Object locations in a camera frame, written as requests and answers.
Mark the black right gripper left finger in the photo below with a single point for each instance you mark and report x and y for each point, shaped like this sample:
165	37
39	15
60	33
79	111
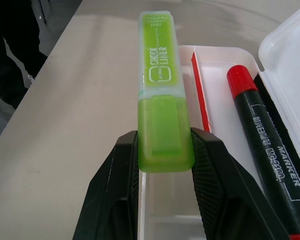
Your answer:
110	190

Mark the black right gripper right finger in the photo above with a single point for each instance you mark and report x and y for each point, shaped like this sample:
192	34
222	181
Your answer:
222	190

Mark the green highlighter pen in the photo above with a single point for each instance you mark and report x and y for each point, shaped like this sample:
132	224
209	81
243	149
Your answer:
162	100

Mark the black marker with red cap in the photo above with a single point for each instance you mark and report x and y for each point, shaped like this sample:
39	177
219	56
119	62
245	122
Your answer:
267	155

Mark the white plastic pencil case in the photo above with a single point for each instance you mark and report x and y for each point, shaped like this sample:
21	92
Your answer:
240	105

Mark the person in dark clothes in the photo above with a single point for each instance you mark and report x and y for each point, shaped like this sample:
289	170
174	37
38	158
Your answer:
10	50

